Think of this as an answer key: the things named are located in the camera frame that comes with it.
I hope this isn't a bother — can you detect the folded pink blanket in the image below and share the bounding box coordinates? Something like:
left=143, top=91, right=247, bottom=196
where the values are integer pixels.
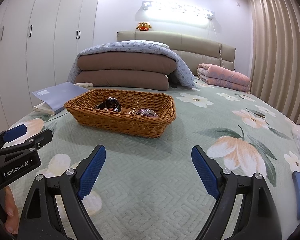
left=197, top=63, right=251, bottom=92

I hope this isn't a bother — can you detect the white wardrobe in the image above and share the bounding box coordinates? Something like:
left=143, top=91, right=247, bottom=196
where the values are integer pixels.
left=0, top=0, right=98, bottom=131

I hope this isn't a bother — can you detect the lavender patterned blanket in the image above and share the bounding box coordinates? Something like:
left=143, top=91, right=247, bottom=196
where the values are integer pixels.
left=66, top=41, right=195, bottom=88

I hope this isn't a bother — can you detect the brown wicker basket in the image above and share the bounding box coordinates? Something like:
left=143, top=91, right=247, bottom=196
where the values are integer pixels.
left=64, top=88, right=176, bottom=138

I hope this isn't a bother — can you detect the orange plush toy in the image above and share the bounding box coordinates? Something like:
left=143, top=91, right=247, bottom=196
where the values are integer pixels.
left=136, top=22, right=152, bottom=31

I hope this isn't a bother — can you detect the cream knitted item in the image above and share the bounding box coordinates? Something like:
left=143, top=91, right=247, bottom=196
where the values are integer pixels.
left=75, top=82, right=94, bottom=90

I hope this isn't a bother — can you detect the person's left hand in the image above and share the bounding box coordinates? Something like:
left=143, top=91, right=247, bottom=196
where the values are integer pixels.
left=0, top=186, right=19, bottom=239

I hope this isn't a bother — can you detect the green floral bedspread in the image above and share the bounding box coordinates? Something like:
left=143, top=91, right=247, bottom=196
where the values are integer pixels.
left=11, top=80, right=300, bottom=239

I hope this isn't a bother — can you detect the blue grey book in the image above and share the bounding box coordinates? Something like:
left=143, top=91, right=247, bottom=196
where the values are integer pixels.
left=32, top=82, right=88, bottom=115

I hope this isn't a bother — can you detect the beige padded headboard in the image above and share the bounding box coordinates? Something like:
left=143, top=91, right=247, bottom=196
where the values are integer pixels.
left=117, top=30, right=236, bottom=75

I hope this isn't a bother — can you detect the purple spiral hair tie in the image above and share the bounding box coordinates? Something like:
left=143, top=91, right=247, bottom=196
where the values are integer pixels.
left=136, top=108, right=159, bottom=118

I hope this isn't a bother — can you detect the folded brown duvet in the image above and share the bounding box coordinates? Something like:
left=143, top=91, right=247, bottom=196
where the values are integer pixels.
left=74, top=51, right=177, bottom=91

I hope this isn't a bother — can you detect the black wristwatch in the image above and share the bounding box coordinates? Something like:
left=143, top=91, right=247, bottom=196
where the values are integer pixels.
left=96, top=98, right=121, bottom=112

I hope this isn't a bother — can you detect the beige curtain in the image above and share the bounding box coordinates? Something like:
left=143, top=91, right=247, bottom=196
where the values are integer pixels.
left=248, top=0, right=300, bottom=124

